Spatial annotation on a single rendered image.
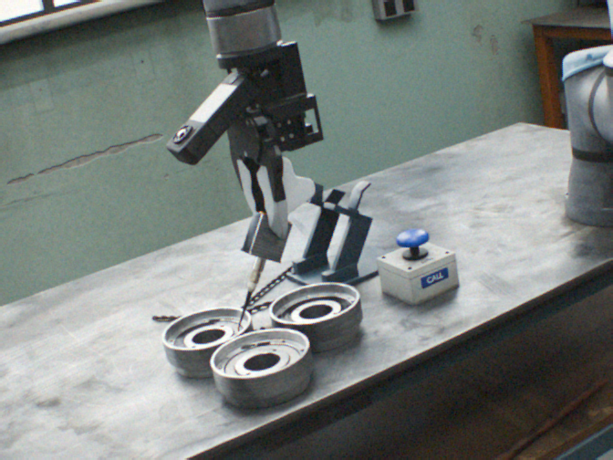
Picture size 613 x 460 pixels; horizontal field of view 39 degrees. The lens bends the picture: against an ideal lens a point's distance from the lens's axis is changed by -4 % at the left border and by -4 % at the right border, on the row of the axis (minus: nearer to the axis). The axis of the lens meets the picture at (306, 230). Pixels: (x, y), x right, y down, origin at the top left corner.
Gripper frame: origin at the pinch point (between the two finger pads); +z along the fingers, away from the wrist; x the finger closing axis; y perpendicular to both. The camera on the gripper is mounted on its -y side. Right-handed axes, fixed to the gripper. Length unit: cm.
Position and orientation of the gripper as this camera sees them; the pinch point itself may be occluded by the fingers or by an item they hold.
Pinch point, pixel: (268, 227)
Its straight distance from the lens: 102.3
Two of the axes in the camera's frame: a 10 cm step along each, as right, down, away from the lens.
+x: -5.2, -1.9, 8.3
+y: 8.3, -3.3, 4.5
